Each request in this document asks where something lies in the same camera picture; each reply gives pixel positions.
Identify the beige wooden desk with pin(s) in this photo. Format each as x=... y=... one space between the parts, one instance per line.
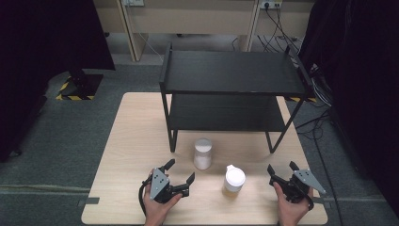
x=194 y=19

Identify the grey floor tape strip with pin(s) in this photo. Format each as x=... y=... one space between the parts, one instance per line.
x=88 y=201

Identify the clear jar with white powder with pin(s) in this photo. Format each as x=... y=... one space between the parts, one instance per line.
x=202 y=155

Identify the person's left hand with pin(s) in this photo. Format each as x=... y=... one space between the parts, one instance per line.
x=156 y=213

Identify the white wall socket with plugs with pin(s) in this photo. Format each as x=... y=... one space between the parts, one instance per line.
x=271 y=3

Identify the yellow black striped floor tape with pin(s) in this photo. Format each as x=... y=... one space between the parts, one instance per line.
x=306 y=99

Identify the black stand base striped tape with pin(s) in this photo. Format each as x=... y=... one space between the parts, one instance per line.
x=84 y=86

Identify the dark curtain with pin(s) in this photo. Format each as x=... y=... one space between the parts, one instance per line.
x=40 y=47
x=363 y=78

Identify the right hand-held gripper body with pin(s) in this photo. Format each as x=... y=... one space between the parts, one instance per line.
x=306 y=180

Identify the person's right hand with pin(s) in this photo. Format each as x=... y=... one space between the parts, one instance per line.
x=291 y=213

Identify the white-lidded jar with amber liquid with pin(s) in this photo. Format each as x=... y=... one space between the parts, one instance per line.
x=234 y=182

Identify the black two-tier shelf rack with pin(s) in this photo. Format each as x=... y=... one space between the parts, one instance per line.
x=232 y=70

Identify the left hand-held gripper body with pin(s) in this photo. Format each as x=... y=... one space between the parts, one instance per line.
x=160 y=188

